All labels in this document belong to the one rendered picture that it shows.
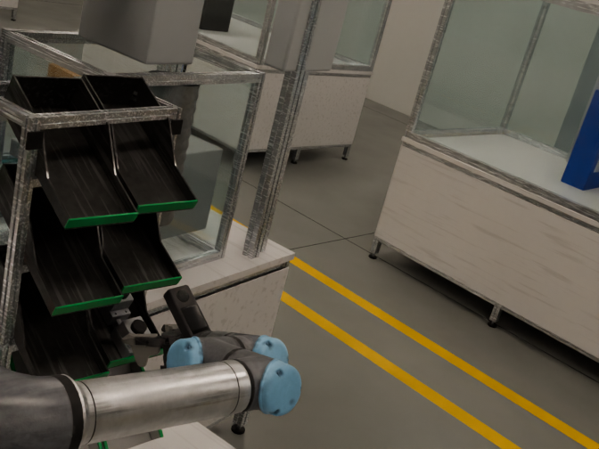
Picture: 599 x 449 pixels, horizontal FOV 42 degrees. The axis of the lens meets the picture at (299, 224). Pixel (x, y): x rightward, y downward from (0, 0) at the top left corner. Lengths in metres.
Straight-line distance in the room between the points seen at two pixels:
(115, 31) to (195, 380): 1.55
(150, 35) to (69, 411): 1.55
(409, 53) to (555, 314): 6.49
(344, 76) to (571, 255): 3.29
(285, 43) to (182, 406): 1.80
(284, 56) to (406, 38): 8.27
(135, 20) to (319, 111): 4.98
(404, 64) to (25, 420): 10.16
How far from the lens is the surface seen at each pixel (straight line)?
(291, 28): 2.64
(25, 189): 1.35
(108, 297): 1.41
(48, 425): 0.92
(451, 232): 5.16
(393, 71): 10.97
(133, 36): 2.37
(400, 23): 10.96
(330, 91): 7.25
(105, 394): 0.97
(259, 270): 2.90
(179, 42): 2.41
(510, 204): 4.94
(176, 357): 1.22
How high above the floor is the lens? 2.04
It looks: 21 degrees down
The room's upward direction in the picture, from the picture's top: 15 degrees clockwise
